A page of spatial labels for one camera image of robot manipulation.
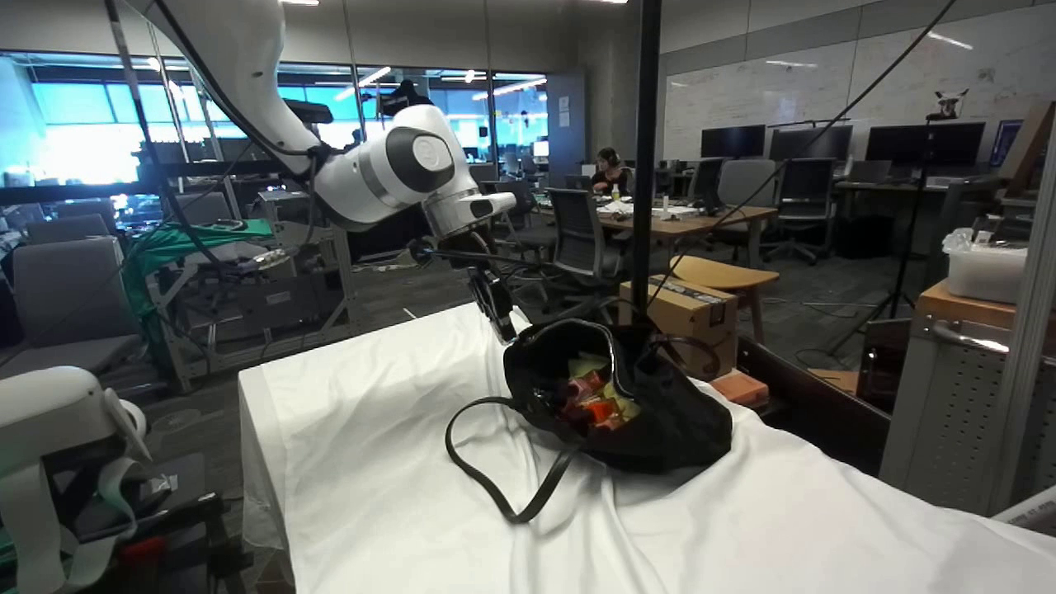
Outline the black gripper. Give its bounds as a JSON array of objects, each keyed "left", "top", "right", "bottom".
[{"left": 441, "top": 230, "right": 517, "bottom": 339}]

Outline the large orange nail polish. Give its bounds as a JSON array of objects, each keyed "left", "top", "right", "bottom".
[{"left": 564, "top": 395, "right": 628, "bottom": 428}]

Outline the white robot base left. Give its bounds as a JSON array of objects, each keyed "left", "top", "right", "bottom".
[{"left": 0, "top": 368, "right": 153, "bottom": 594}]

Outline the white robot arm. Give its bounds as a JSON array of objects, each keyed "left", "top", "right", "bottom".
[{"left": 129, "top": 0, "right": 516, "bottom": 339}]

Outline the yellow cloth in bag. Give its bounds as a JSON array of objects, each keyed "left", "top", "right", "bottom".
[{"left": 560, "top": 352, "right": 641, "bottom": 425}]

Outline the grey office chair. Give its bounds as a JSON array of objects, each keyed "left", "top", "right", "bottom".
[{"left": 552, "top": 187, "right": 617, "bottom": 280}]

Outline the white tablecloth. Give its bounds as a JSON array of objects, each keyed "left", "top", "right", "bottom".
[{"left": 236, "top": 303, "right": 1056, "bottom": 594}]

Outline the cardboard box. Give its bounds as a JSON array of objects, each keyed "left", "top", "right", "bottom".
[{"left": 642, "top": 280, "right": 740, "bottom": 380}]

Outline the black vertical pole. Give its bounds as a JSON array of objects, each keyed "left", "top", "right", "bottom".
[{"left": 630, "top": 0, "right": 663, "bottom": 352}]

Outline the white metal cabinet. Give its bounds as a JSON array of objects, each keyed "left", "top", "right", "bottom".
[{"left": 882, "top": 280, "right": 1056, "bottom": 515}]

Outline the black tripod stand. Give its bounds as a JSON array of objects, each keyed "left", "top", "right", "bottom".
[{"left": 830, "top": 95, "right": 984, "bottom": 352}]

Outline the black bag with strap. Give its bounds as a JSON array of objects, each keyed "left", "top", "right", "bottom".
[{"left": 441, "top": 316, "right": 733, "bottom": 526}]

